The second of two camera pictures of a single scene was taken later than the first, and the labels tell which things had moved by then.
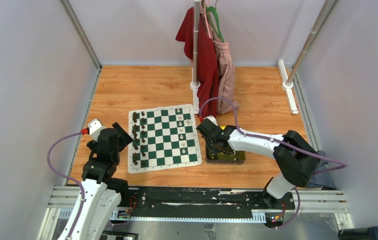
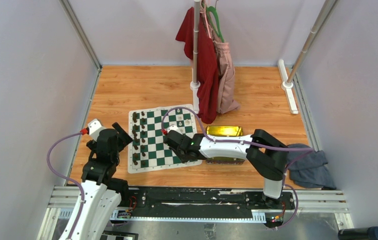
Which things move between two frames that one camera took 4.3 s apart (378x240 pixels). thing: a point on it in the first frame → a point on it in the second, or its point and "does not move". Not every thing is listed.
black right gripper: x=213 y=150 → x=184 y=159
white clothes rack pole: x=195 y=84 does not move
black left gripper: x=124 y=138 does not move
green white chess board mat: x=163 y=137 does not move
